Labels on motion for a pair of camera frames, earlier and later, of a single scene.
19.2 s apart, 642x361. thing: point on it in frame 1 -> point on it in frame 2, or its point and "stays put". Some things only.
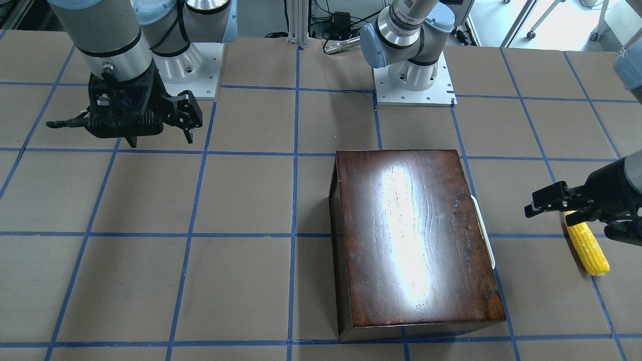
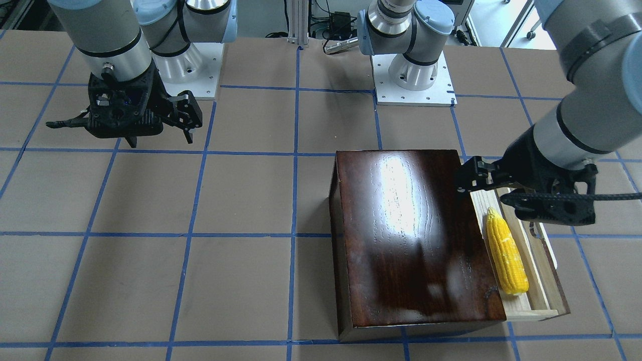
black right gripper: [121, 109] stays put
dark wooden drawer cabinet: [410, 254] stays put
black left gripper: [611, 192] -> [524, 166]
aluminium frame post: [298, 23] stays put
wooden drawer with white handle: [480, 229] -> [544, 287]
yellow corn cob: [589, 248] -> [507, 252]
